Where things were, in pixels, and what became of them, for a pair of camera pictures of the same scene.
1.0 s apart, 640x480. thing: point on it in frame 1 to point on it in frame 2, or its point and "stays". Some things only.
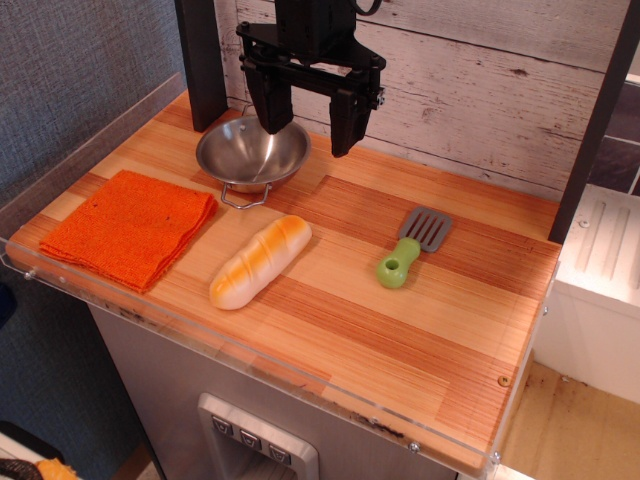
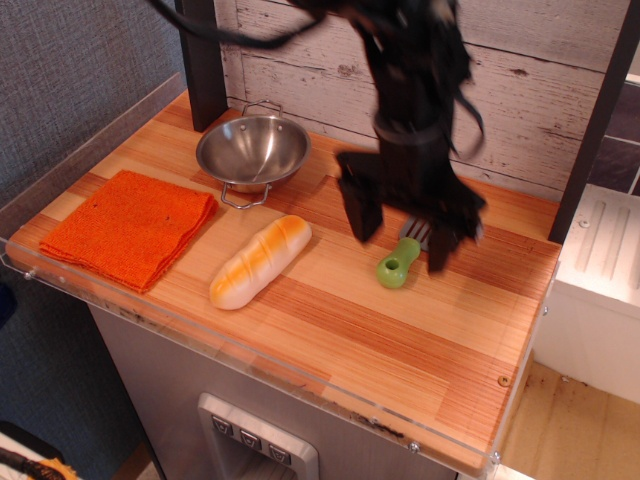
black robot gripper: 316,42 to 416,172
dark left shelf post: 198,26 stays
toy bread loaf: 242,277 stays
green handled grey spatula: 424,229 stays
